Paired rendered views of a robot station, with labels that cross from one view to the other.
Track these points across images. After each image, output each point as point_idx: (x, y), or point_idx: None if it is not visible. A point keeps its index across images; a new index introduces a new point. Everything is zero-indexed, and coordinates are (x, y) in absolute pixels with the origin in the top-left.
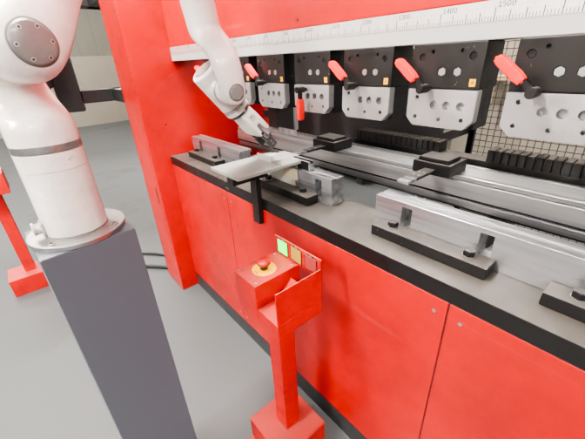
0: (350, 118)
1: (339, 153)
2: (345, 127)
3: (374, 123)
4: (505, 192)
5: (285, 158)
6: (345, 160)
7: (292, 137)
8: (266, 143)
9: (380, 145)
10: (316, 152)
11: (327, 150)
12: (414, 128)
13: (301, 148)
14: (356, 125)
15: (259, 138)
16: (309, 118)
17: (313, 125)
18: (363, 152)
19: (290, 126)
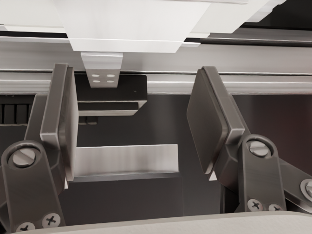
0: (158, 131)
1: (74, 69)
2: (169, 112)
3: (100, 128)
4: None
5: (62, 16)
6: (51, 54)
7: (265, 85)
8: (42, 120)
9: (33, 99)
10: (160, 59)
11: (83, 76)
12: (13, 130)
13: (218, 62)
14: (142, 119)
15: (207, 130)
16: (262, 117)
17: (250, 105)
18: (4, 83)
19: (64, 193)
